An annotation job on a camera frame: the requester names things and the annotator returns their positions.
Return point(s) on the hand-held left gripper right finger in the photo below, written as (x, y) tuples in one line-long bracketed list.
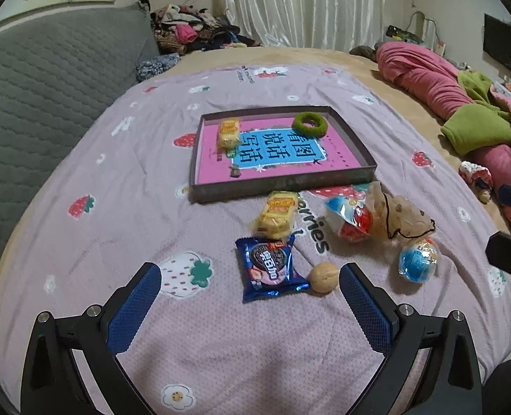
[(363, 307)]

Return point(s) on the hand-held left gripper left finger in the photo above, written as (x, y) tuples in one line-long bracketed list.
[(134, 307)]

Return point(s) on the walnut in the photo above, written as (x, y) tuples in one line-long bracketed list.
[(324, 277)]

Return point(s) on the blue egg toy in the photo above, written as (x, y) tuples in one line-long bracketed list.
[(419, 259)]

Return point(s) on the red white egg toy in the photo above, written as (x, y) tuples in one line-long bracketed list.
[(350, 220)]

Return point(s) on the brown plush toy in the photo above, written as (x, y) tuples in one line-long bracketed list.
[(402, 216)]

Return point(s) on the grey shallow box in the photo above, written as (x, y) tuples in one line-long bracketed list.
[(281, 189)]

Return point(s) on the small patterned cloth doll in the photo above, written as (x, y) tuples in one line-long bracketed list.
[(475, 177)]

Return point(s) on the green pillow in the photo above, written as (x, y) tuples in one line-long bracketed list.
[(475, 125)]

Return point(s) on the blue cookie packet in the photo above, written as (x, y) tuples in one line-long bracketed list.
[(268, 268)]

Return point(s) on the yellow snack packet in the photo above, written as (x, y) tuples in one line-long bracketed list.
[(277, 214), (229, 134)]

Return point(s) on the person's dark clothing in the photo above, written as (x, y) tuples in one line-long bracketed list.
[(510, 384)]

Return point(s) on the purple strawberry print blanket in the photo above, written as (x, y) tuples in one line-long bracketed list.
[(130, 160)]

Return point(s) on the black screen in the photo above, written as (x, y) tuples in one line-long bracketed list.
[(506, 43)]

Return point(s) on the pink quilt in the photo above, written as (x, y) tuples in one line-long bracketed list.
[(419, 73)]

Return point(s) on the small brown object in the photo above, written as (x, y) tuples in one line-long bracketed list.
[(236, 172)]

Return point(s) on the pink and blue book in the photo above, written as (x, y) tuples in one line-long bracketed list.
[(281, 149)]

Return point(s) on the green hair scrunchie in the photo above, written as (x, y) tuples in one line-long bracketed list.
[(296, 126)]

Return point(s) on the black yellow device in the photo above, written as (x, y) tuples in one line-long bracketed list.
[(400, 32)]

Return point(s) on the dark brown cloth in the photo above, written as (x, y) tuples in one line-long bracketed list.
[(363, 52)]

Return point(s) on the grey quilted headboard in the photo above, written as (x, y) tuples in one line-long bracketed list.
[(43, 95)]

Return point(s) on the dark floral cloth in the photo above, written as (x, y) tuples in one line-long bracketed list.
[(156, 67)]

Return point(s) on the pile of clothes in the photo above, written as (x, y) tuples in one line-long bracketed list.
[(186, 30)]

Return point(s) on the white satin curtain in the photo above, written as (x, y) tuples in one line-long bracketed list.
[(303, 0)]

